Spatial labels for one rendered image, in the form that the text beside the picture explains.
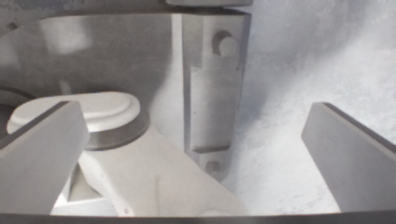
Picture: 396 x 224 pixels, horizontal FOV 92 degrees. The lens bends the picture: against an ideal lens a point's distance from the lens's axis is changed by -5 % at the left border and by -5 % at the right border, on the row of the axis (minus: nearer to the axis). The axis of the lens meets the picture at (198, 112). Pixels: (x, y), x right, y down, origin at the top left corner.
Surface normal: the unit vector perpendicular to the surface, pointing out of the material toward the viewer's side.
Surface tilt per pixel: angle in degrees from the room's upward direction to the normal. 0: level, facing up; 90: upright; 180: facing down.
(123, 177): 90
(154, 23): 0
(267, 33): 0
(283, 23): 0
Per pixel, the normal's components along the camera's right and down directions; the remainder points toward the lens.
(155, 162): 0.02, -0.85
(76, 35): 0.22, 0.51
